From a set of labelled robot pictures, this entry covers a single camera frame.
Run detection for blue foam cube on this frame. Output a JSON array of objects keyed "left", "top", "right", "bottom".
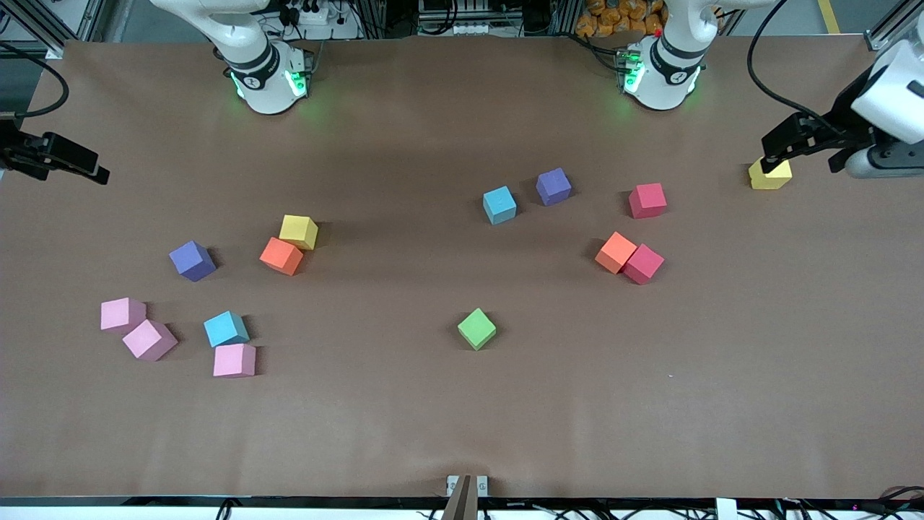
[
  {"left": 482, "top": 186, "right": 518, "bottom": 226},
  {"left": 203, "top": 311, "right": 250, "bottom": 348}
]

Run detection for red foam cube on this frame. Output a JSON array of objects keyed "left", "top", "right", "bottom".
[
  {"left": 627, "top": 182, "right": 668, "bottom": 220},
  {"left": 622, "top": 243, "right": 665, "bottom": 286}
]

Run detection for orange foam cube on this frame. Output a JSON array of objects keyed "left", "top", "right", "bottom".
[
  {"left": 594, "top": 231, "right": 638, "bottom": 275},
  {"left": 259, "top": 237, "right": 305, "bottom": 277}
]

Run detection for large paper table cover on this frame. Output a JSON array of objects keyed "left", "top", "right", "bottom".
[{"left": 0, "top": 35, "right": 924, "bottom": 499}]

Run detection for metal bracket with post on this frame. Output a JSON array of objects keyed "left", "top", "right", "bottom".
[{"left": 442, "top": 474, "right": 489, "bottom": 520}]

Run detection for bag of orange snacks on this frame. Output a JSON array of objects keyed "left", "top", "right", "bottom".
[{"left": 575, "top": 0, "right": 665, "bottom": 38}]

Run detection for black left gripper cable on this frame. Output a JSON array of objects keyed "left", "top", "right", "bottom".
[{"left": 746, "top": 0, "right": 860, "bottom": 138}]

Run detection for white power strip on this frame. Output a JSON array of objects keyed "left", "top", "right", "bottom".
[
  {"left": 419, "top": 20, "right": 500, "bottom": 37},
  {"left": 278, "top": 0, "right": 362, "bottom": 40}
]

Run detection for aluminium frame profile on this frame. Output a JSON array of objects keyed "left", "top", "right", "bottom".
[
  {"left": 863, "top": 0, "right": 924, "bottom": 53},
  {"left": 0, "top": 0, "right": 120, "bottom": 59}
]

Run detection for purple foam cube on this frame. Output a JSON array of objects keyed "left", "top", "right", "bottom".
[
  {"left": 168, "top": 240, "right": 217, "bottom": 282},
  {"left": 535, "top": 168, "right": 572, "bottom": 207}
]

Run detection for pink foam cube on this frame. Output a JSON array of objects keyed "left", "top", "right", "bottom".
[
  {"left": 212, "top": 343, "right": 257, "bottom": 378},
  {"left": 121, "top": 318, "right": 178, "bottom": 362},
  {"left": 100, "top": 297, "right": 147, "bottom": 334}
]

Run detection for yellow foam cube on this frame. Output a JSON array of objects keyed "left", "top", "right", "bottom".
[
  {"left": 279, "top": 214, "right": 319, "bottom": 251},
  {"left": 748, "top": 157, "right": 793, "bottom": 191}
]

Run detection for green foam cube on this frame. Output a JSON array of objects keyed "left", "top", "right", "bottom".
[{"left": 457, "top": 308, "right": 497, "bottom": 352}]

